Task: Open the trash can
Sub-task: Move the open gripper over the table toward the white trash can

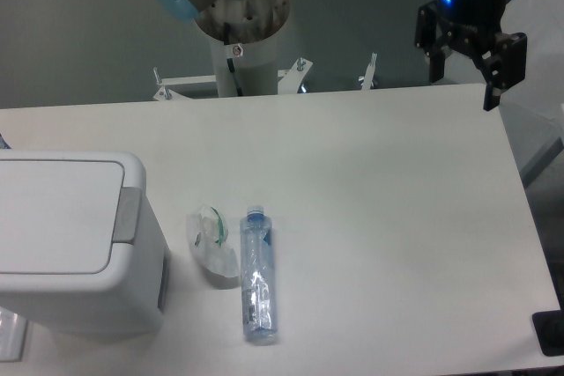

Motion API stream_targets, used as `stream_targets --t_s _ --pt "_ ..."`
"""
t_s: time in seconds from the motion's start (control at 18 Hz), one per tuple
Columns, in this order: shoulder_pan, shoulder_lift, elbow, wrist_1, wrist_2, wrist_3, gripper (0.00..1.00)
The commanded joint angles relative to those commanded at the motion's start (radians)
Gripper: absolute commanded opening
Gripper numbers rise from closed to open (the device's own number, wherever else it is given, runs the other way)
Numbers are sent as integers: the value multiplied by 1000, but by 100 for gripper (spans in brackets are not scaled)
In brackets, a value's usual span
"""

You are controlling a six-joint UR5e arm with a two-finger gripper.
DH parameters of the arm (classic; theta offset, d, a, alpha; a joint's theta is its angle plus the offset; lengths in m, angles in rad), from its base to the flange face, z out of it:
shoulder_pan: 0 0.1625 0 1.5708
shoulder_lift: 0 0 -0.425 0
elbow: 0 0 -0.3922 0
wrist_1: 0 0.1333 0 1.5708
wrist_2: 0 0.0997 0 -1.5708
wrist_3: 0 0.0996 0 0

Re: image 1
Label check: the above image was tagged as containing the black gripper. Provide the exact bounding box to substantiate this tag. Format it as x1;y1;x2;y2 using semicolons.
414;0;528;111

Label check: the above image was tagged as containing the white plastic trash can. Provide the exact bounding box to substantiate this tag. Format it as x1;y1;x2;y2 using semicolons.
1;150;171;334

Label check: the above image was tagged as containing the white trash can lid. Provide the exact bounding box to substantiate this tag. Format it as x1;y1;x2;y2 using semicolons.
1;159;124;275

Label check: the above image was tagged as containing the clear plastic water bottle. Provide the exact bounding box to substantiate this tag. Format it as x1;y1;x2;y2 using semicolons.
240;205;278;343

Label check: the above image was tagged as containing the black object at table edge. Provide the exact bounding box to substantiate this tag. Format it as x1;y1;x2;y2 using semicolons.
532;310;563;357

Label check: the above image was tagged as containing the crumpled clear plastic wrapper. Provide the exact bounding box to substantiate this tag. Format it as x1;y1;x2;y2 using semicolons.
186;204;241;278

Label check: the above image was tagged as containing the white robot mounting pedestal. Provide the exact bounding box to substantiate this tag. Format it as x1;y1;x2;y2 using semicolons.
195;0;290;73

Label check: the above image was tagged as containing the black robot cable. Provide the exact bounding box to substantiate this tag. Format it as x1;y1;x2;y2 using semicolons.
222;21;244;98

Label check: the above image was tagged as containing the white metal base frame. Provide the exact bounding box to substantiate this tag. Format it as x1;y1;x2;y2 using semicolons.
152;52;380;102

